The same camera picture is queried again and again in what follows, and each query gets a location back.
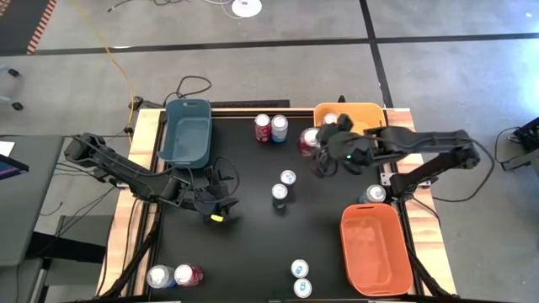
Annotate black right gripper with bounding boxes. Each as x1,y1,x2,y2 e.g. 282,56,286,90
312,114,376,173

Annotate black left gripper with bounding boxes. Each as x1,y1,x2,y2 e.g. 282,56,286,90
187,174,240,225

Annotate yellow plastic bin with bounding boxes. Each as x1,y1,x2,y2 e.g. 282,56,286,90
312,102,387,142

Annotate white and blue soda can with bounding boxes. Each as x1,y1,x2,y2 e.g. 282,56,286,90
357,183,387,205
146,263,176,290
270,114,290,143

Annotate slim silver blue energy can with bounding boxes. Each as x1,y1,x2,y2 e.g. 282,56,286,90
270,183,290,211
280,169,297,190
293,278,313,299
290,258,310,279

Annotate blue plastic bin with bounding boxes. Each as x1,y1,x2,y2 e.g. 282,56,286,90
156,98,213,170

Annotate orange plastic bin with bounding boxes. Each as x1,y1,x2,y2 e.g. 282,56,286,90
339,203,414,297

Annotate grey cabinet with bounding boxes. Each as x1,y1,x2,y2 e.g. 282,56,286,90
41,214,115,303

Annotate white round floor device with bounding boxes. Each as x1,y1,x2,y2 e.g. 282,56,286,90
231,0,264,19

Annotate grey desk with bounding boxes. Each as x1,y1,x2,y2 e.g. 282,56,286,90
0,134,65,267

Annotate black equipment stand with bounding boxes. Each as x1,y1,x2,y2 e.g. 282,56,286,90
500,116,539,172

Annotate dark laptop screen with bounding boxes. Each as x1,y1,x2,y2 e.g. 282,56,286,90
0,153,30,182

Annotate office chair base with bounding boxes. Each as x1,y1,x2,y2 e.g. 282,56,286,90
0,65,24,113

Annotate black mat with orange edge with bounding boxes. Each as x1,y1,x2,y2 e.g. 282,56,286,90
0,0,58,56

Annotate black floor cable loop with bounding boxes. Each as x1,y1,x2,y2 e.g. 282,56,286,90
162,75,212,106

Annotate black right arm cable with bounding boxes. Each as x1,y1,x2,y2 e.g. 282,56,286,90
433,141,497,204

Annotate yellow hanging cable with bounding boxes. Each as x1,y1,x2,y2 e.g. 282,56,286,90
69,0,136,130

